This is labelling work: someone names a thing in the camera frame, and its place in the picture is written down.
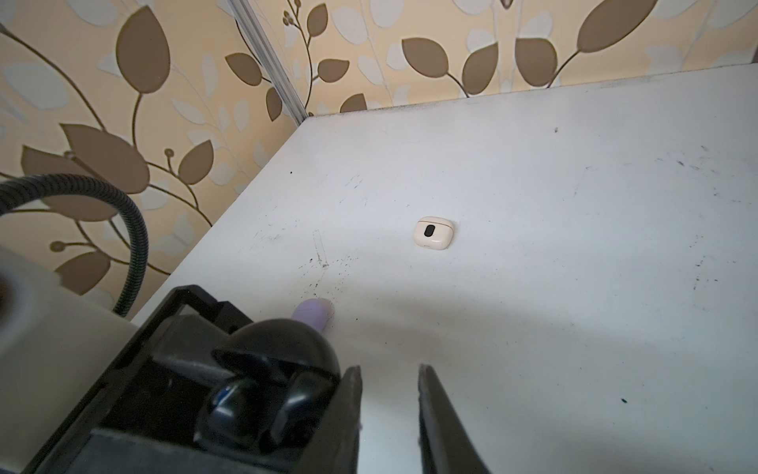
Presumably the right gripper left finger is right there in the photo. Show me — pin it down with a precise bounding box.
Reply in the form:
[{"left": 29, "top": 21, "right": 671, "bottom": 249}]
[{"left": 292, "top": 365, "right": 363, "bottom": 474}]

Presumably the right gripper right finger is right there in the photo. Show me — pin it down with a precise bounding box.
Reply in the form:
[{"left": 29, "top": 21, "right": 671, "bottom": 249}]
[{"left": 418, "top": 365, "right": 490, "bottom": 474}]

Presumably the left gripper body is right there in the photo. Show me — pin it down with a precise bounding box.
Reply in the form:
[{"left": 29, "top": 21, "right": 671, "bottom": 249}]
[{"left": 24, "top": 286, "right": 296, "bottom": 473}]

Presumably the black round charging case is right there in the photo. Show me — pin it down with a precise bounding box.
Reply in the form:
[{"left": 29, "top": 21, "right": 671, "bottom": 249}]
[{"left": 195, "top": 319, "right": 341, "bottom": 457}]

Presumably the purple round charging case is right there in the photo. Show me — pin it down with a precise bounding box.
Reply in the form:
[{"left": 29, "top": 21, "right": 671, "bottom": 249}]
[{"left": 291, "top": 298, "right": 334, "bottom": 333}]

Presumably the cream earbud charging case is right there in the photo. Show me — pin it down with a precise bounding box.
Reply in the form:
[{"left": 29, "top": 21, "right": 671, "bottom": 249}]
[{"left": 413, "top": 216, "right": 455, "bottom": 251}]

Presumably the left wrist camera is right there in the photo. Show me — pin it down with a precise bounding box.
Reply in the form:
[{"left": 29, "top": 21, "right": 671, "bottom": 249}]
[{"left": 1, "top": 249, "right": 137, "bottom": 472}]

